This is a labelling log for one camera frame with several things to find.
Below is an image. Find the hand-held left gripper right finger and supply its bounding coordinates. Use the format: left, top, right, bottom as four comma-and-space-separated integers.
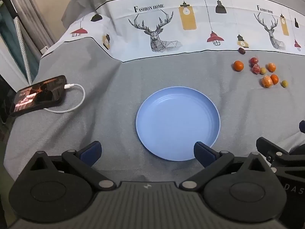
179, 141, 272, 192

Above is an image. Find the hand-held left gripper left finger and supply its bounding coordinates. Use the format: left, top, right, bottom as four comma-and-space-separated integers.
28, 141, 117, 192

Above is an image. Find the blue round plate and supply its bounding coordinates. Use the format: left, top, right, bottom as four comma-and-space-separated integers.
136, 86, 221, 161

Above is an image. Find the grey and white printed blanket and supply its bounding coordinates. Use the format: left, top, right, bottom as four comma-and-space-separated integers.
3, 0, 305, 220

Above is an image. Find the black smartphone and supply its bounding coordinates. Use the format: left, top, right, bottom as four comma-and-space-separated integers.
10, 75, 67, 117

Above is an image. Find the white perforated strip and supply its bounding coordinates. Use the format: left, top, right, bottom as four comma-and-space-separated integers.
13, 17, 33, 84

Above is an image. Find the grey curtain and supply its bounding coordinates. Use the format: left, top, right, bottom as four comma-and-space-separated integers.
5, 0, 58, 53

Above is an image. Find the white charging cable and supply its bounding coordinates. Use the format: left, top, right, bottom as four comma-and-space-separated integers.
44, 83, 86, 113

